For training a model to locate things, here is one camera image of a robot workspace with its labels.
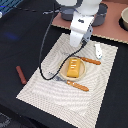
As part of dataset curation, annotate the beige bowl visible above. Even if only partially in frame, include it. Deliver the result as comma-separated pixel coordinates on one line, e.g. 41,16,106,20
121,7,128,30

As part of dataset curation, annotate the round beige plate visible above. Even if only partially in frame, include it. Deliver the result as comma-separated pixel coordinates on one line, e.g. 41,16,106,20
59,57,86,81

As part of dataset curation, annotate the wooden handled knife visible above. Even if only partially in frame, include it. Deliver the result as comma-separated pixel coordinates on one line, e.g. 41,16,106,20
76,56,101,65

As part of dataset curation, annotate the woven beige placemat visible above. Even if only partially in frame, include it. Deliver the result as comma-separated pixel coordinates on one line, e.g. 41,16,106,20
17,33,118,128

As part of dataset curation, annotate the blue basket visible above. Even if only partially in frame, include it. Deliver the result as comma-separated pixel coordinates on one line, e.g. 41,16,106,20
0,0,23,12

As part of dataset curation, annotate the orange toy bread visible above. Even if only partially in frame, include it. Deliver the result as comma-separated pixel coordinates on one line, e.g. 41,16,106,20
67,58,81,77

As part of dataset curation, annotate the large grey pot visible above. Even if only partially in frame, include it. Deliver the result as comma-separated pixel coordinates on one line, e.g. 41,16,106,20
93,3,108,26

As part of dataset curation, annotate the small grey saucepan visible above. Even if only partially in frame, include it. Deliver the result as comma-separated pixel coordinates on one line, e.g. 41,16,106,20
45,7,74,21

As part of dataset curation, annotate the wooden handled fork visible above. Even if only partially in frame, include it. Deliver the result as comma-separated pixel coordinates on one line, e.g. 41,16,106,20
53,75,89,91

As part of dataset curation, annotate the brown toy sausage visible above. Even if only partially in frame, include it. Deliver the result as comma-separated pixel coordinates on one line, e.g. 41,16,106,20
16,66,27,85

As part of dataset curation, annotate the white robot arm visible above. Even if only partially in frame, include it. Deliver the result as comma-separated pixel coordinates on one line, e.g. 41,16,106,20
56,0,102,47

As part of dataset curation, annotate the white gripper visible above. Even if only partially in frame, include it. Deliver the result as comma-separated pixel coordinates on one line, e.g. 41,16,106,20
70,11,94,47

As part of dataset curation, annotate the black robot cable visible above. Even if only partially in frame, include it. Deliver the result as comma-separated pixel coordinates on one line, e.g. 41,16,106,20
13,3,88,82

